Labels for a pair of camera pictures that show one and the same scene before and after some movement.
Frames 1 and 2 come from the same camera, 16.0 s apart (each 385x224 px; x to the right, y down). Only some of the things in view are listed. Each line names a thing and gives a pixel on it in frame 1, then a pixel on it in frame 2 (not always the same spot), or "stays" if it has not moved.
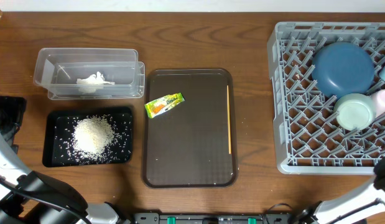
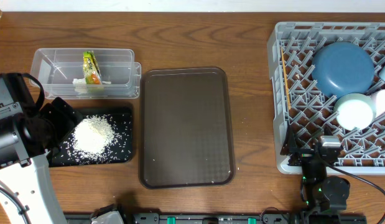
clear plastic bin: [87, 71] stays
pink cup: [382, 101] stays
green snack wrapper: [158, 106] → [91, 69]
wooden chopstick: [229, 119] → [288, 99]
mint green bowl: [354, 111] stays
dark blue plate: [341, 68] stays
